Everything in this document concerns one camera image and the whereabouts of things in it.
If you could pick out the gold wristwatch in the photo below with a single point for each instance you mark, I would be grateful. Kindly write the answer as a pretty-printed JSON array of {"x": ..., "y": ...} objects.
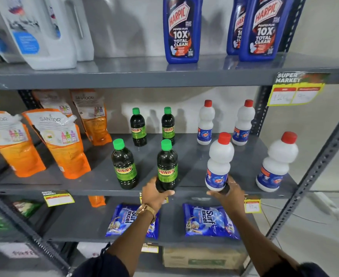
[{"x": 146, "y": 210}]

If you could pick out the brown cardboard box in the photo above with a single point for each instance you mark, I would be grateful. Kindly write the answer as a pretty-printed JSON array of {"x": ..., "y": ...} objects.
[{"x": 201, "y": 258}]

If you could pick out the orange and white refill pouch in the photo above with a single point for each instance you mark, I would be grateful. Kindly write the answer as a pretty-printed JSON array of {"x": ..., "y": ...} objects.
[
  {"x": 55, "y": 102},
  {"x": 16, "y": 149},
  {"x": 65, "y": 147},
  {"x": 95, "y": 121}
]

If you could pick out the person's right forearm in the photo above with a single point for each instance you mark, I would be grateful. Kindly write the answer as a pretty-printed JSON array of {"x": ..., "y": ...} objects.
[{"x": 259, "y": 242}]

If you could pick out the white bottle with red cap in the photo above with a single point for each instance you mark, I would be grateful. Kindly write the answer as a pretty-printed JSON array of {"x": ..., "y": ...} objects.
[
  {"x": 274, "y": 167},
  {"x": 205, "y": 126},
  {"x": 243, "y": 126},
  {"x": 219, "y": 167}
]

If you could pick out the person's right hand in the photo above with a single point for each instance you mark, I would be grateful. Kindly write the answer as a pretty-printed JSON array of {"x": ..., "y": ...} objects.
[{"x": 234, "y": 200}]

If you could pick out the white power strip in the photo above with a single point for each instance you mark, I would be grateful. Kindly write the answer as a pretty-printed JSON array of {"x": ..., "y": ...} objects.
[{"x": 326, "y": 203}]

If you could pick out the white box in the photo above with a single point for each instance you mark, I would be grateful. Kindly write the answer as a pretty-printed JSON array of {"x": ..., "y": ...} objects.
[{"x": 91, "y": 250}]

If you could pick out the blue detergent powder packet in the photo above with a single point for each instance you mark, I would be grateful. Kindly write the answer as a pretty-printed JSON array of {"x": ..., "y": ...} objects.
[
  {"x": 207, "y": 220},
  {"x": 123, "y": 219}
]

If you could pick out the large white detergent jug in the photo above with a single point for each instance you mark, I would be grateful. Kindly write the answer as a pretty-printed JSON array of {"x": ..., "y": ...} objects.
[
  {"x": 42, "y": 31},
  {"x": 82, "y": 28}
]

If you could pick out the small yellow price label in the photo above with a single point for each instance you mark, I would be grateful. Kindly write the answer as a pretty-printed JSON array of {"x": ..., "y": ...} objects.
[
  {"x": 58, "y": 199},
  {"x": 252, "y": 206},
  {"x": 149, "y": 248}
]

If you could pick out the person's left forearm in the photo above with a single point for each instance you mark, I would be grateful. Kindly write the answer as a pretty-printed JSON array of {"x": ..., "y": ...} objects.
[{"x": 132, "y": 239}]

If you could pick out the large yellow price label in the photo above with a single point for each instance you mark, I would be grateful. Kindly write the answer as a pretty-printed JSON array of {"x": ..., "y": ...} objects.
[{"x": 298, "y": 90}]

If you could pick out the person's left thumb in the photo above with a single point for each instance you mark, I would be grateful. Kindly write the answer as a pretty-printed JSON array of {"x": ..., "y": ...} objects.
[{"x": 168, "y": 193}]

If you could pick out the white paper label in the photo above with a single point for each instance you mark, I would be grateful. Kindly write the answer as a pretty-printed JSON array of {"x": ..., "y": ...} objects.
[{"x": 16, "y": 250}]

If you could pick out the person's left dark sleeve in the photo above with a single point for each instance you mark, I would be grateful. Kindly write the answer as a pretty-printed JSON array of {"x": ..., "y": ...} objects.
[{"x": 103, "y": 266}]

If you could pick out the person's left hand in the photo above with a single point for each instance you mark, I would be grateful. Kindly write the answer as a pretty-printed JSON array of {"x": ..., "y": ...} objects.
[{"x": 152, "y": 196}]

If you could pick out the person's dark sleeve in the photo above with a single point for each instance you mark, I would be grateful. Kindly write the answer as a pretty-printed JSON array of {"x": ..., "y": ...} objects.
[
  {"x": 103, "y": 266},
  {"x": 302, "y": 271}
]

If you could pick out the blue toilet cleaner bottle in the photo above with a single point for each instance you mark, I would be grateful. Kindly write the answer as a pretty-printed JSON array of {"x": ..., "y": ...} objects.
[
  {"x": 235, "y": 28},
  {"x": 182, "y": 28},
  {"x": 263, "y": 28}
]

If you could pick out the dark bottle with green cap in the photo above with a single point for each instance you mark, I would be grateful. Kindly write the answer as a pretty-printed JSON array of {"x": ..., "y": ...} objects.
[
  {"x": 125, "y": 168},
  {"x": 167, "y": 168},
  {"x": 138, "y": 128},
  {"x": 168, "y": 126}
]

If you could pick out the person's right thumb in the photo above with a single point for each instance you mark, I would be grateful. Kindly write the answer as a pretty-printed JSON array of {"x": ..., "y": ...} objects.
[{"x": 215, "y": 194}]

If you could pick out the person's right dark sleeve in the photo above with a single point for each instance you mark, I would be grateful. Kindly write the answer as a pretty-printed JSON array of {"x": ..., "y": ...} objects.
[{"x": 302, "y": 271}]

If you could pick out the grey metal shelf rack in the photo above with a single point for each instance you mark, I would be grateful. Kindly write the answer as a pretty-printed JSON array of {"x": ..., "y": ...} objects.
[{"x": 129, "y": 74}]

